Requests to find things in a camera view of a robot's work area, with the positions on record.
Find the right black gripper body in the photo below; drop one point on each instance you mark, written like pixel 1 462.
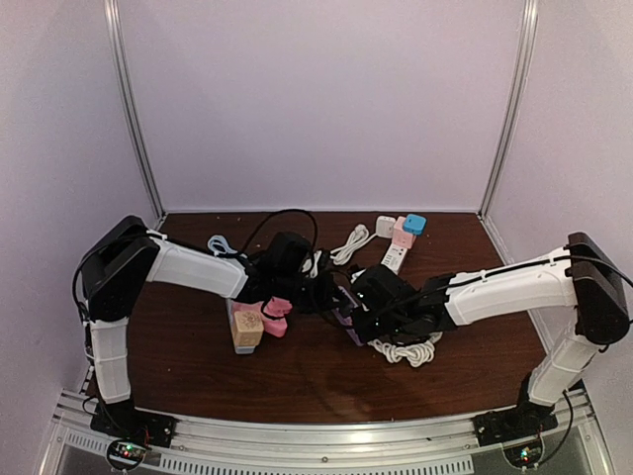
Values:
pixel 387 328

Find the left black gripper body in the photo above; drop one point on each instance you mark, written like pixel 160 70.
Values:
pixel 311 300

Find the pink triangular socket adapter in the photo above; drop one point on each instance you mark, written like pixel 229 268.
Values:
pixel 272 313

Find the purple power strip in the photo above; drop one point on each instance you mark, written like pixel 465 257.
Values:
pixel 344 314

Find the beige cube socket adapter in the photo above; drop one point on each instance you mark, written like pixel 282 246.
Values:
pixel 248 327

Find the light blue power strip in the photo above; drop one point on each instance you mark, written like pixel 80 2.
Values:
pixel 239 348

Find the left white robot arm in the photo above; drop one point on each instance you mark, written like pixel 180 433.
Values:
pixel 111 275

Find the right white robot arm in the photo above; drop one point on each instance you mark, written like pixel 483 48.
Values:
pixel 577 275

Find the white power strip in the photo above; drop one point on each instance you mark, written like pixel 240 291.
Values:
pixel 394 257

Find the pink cube adapter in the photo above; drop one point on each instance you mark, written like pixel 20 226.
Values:
pixel 400 237

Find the white small adapter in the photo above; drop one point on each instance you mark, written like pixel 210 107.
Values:
pixel 384 226

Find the blue square adapter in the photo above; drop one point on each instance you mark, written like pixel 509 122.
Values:
pixel 414 224

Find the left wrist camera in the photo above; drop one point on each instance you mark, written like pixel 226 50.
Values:
pixel 290 254

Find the front aluminium rail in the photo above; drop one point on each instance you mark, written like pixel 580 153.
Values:
pixel 446 445

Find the right aluminium frame post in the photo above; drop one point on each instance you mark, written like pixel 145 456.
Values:
pixel 524 55

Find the aluminium frame post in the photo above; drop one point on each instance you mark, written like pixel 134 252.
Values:
pixel 117 42
pixel 524 55

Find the left aluminium frame post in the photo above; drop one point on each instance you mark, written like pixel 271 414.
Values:
pixel 117 42

